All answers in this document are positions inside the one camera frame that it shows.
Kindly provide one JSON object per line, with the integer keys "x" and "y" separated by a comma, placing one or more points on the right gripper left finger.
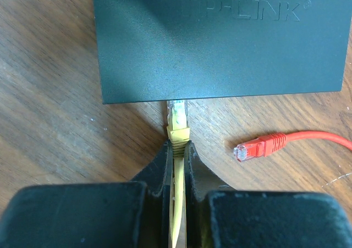
{"x": 135, "y": 213}

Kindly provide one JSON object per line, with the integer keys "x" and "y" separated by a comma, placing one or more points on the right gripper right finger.
{"x": 218, "y": 215}

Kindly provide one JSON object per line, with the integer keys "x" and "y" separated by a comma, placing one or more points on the black network switch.
{"x": 155, "y": 50}

